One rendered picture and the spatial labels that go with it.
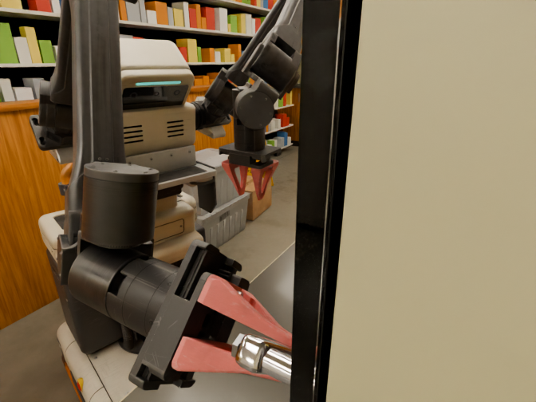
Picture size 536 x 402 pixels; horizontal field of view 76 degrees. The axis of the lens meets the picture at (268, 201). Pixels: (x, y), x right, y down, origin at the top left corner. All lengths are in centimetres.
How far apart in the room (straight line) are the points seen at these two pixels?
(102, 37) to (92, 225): 24
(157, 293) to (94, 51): 29
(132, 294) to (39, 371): 180
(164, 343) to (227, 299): 5
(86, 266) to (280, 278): 44
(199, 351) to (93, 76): 31
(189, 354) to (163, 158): 82
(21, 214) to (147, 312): 198
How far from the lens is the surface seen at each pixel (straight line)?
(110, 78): 44
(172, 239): 114
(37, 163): 221
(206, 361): 24
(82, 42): 46
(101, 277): 30
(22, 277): 235
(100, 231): 29
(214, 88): 101
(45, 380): 202
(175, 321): 25
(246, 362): 18
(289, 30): 67
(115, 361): 154
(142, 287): 28
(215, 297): 24
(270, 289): 66
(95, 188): 29
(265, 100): 53
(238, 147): 62
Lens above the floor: 134
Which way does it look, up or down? 22 degrees down
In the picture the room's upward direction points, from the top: straight up
